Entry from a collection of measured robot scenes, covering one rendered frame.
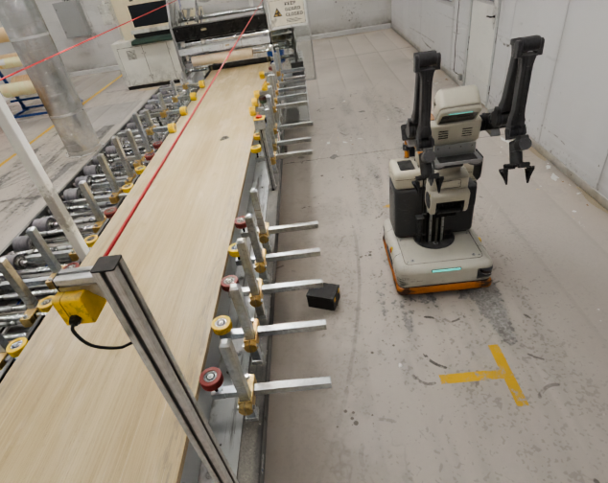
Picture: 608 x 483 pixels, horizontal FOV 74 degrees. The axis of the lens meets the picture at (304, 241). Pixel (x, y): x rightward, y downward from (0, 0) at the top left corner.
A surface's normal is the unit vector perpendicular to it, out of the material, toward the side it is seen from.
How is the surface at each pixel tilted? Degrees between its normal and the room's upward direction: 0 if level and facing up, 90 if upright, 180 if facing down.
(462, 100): 42
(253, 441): 0
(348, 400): 0
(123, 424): 0
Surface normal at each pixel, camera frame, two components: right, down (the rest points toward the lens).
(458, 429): -0.14, -0.80
